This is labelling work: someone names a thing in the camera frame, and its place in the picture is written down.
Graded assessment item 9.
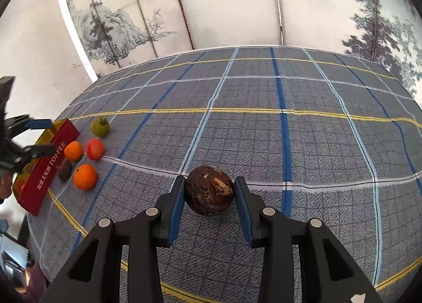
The dark brown fruit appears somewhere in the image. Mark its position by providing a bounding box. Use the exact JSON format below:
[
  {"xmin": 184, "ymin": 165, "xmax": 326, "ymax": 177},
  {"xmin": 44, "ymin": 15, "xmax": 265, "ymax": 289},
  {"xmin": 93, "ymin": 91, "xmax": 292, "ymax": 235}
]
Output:
[
  {"xmin": 184, "ymin": 166, "xmax": 235, "ymax": 216},
  {"xmin": 57, "ymin": 159, "xmax": 73, "ymax": 182}
]

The orange tangerine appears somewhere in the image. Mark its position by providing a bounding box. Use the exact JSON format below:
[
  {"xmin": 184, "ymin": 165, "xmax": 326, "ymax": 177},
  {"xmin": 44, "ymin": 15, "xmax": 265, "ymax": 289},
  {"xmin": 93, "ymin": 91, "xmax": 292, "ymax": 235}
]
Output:
[
  {"xmin": 73, "ymin": 164, "xmax": 97, "ymax": 191},
  {"xmin": 64, "ymin": 141, "xmax": 84, "ymax": 162}
]

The person's left hand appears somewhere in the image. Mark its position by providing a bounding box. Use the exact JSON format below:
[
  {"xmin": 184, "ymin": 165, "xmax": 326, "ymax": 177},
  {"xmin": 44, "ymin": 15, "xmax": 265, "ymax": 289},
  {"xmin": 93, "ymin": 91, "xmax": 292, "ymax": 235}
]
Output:
[{"xmin": 0, "ymin": 173, "xmax": 13, "ymax": 202}]

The gold red tin box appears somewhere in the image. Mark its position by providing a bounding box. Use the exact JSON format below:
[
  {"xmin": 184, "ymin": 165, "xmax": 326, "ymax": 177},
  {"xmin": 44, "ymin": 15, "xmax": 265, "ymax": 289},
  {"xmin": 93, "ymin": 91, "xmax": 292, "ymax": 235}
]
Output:
[{"xmin": 12, "ymin": 119, "xmax": 79, "ymax": 216}]

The red tomato middle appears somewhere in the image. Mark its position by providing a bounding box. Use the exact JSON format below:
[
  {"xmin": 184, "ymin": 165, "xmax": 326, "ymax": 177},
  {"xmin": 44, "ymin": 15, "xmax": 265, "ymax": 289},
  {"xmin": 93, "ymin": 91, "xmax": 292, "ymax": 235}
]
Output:
[{"xmin": 86, "ymin": 139, "xmax": 105, "ymax": 161}]

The green fruit on table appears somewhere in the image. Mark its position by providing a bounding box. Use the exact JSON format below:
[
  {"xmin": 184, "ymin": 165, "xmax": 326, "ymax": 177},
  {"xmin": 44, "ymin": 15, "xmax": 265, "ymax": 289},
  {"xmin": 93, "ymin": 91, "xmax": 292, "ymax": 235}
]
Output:
[{"xmin": 91, "ymin": 116, "xmax": 109, "ymax": 138}]

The blue plaid tablecloth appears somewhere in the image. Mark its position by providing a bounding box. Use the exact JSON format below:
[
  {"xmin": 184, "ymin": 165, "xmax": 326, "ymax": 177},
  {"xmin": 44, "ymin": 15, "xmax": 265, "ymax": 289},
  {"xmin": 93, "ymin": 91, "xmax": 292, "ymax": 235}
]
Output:
[{"xmin": 28, "ymin": 46, "xmax": 421, "ymax": 302}]

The painted landscape folding screen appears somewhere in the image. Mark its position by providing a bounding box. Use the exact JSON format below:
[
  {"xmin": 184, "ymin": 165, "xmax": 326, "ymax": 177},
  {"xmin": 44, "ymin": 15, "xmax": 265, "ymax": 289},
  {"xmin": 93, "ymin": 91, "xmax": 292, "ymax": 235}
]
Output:
[{"xmin": 66, "ymin": 0, "xmax": 421, "ymax": 99}]

